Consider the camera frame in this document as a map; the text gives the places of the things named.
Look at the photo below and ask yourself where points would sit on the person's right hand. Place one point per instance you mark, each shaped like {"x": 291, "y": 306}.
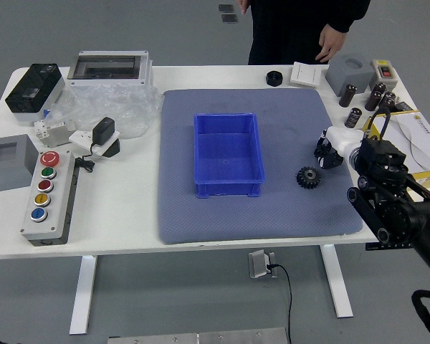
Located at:
{"x": 243, "y": 5}

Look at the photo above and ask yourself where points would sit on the person's left hand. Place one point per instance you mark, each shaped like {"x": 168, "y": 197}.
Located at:
{"x": 331, "y": 43}

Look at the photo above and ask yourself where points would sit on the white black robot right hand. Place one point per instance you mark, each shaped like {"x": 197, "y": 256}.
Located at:
{"x": 338, "y": 138}

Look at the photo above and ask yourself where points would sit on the small black gear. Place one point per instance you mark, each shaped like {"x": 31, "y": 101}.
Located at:
{"x": 321, "y": 153}

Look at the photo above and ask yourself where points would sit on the big black gear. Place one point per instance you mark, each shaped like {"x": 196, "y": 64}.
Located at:
{"x": 309, "y": 178}

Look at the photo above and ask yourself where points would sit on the blue plastic box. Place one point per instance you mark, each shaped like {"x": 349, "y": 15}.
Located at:
{"x": 229, "y": 157}

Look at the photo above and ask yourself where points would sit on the yellow white cardboard box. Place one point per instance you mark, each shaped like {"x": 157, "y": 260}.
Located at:
{"x": 415, "y": 136}

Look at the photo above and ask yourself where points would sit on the clear-lid grey distribution box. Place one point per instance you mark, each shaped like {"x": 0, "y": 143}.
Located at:
{"x": 107, "y": 66}

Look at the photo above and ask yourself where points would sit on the dark brown capacitor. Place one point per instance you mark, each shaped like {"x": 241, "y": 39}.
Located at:
{"x": 387, "y": 101}
{"x": 348, "y": 94}
{"x": 378, "y": 89}
{"x": 353, "y": 117}
{"x": 373, "y": 100}

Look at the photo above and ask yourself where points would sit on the grey block with round recess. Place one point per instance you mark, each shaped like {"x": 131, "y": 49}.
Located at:
{"x": 344, "y": 77}

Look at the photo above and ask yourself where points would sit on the person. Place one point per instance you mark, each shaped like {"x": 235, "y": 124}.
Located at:
{"x": 290, "y": 28}

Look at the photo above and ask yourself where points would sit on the black round knob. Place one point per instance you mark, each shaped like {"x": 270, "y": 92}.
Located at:
{"x": 274, "y": 78}

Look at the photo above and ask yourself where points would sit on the small black flat part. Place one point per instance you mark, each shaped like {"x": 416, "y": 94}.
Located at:
{"x": 403, "y": 106}

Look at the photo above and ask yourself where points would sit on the black table control panel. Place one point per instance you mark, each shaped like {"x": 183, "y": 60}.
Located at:
{"x": 374, "y": 246}

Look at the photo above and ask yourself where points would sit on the white table leg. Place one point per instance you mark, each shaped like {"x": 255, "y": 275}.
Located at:
{"x": 337, "y": 283}
{"x": 83, "y": 294}

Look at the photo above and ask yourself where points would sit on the silver floor socket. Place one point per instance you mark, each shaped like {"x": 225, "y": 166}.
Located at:
{"x": 258, "y": 264}

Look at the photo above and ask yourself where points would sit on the clear plastic bag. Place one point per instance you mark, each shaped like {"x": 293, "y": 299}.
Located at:
{"x": 122, "y": 104}

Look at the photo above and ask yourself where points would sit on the grey-blue mat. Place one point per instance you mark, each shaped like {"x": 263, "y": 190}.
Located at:
{"x": 186, "y": 222}

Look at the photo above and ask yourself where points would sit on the black power adapter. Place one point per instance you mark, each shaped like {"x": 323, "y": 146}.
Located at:
{"x": 104, "y": 130}

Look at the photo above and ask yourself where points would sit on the white socket plate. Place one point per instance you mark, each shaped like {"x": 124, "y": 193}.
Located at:
{"x": 79, "y": 138}

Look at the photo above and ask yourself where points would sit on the small blue part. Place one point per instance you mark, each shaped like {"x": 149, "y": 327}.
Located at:
{"x": 46, "y": 114}

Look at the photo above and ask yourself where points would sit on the white circuit breaker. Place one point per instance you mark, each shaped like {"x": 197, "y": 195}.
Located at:
{"x": 53, "y": 135}

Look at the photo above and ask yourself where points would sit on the grey metal plate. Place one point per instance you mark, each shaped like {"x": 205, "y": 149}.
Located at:
{"x": 200, "y": 337}

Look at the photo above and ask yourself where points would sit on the five-button grey control station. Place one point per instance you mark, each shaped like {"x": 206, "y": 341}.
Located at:
{"x": 53, "y": 215}

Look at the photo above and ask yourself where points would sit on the grey cube with square recess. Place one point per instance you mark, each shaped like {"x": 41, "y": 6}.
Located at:
{"x": 7, "y": 175}

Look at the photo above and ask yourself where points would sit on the white wall switch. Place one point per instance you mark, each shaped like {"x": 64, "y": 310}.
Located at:
{"x": 305, "y": 74}

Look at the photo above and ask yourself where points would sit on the grey two-button switch box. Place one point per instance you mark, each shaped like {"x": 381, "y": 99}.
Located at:
{"x": 384, "y": 73}

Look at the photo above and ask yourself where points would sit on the black-lid grey enclosure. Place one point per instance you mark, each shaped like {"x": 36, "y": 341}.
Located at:
{"x": 32, "y": 89}

